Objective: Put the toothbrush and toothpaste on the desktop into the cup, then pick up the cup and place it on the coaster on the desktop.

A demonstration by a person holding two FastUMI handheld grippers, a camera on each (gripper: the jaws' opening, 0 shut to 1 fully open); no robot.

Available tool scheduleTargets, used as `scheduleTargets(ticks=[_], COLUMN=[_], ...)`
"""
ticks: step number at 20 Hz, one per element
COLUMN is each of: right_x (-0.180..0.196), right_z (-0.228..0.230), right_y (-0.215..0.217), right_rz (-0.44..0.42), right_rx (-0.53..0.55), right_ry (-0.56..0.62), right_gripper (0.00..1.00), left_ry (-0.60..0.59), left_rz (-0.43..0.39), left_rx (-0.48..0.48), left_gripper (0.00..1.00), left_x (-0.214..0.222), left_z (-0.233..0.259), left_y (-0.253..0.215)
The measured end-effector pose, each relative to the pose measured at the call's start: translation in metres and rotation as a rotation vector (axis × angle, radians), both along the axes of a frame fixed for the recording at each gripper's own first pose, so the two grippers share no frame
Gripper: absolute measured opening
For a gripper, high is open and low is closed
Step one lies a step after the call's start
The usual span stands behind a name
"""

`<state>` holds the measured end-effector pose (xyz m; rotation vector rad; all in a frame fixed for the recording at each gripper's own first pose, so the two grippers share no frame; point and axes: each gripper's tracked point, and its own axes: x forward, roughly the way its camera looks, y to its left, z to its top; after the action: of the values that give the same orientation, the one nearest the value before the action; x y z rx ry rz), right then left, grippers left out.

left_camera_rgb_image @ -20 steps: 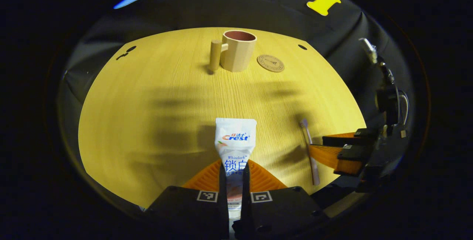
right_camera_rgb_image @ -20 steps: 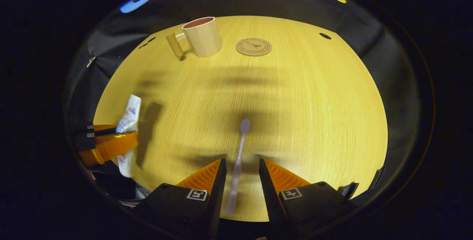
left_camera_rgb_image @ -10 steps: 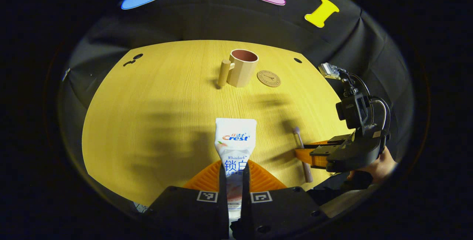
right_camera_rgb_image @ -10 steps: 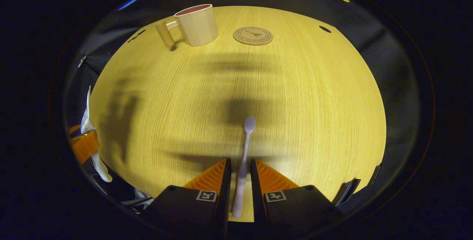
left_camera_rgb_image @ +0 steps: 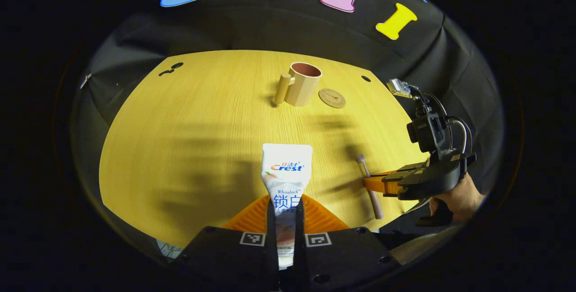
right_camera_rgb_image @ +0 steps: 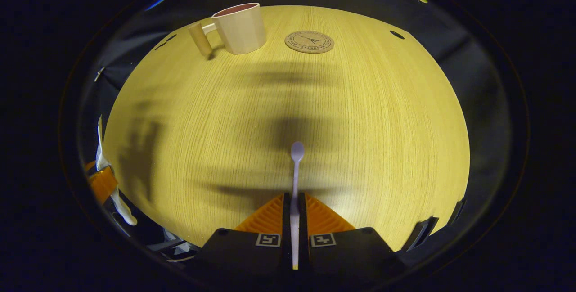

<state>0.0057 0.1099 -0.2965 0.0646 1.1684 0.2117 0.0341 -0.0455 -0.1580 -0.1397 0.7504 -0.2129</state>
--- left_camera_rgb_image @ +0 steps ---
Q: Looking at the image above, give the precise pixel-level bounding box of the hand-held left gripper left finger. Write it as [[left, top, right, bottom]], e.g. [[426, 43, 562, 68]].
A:
[[173, 194, 281, 292]]

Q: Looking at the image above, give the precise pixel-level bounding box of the round brown coaster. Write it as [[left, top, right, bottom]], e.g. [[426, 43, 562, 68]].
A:
[[318, 88, 347, 109]]

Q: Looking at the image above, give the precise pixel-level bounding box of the pink toothbrush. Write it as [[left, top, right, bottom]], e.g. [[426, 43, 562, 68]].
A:
[[356, 154, 384, 220]]

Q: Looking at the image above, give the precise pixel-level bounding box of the black backdrop cloth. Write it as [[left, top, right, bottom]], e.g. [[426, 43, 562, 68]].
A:
[[72, 0, 504, 220]]

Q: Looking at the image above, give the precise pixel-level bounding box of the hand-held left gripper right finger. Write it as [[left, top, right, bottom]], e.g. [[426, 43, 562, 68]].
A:
[[294, 194, 404, 292]]

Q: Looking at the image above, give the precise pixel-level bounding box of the wooden desktop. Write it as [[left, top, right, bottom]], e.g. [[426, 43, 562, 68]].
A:
[[99, 49, 433, 250]]

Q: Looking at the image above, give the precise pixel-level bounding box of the beige cup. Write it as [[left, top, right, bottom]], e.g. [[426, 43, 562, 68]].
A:
[[274, 62, 323, 108]]

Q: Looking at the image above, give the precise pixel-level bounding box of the white toothpaste tube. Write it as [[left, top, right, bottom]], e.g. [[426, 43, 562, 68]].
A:
[[262, 143, 313, 270]]

